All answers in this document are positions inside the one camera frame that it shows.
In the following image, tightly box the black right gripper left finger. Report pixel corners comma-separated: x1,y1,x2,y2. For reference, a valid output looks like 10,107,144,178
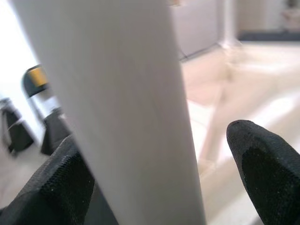
0,135,96,225

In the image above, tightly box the black table cloth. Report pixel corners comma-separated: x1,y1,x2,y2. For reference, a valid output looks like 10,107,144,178
86,180,119,225

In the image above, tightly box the black folding chair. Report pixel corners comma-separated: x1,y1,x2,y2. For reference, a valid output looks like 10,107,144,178
21,65,72,156

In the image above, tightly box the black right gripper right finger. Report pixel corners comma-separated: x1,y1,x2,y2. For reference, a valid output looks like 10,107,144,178
226,119,300,225

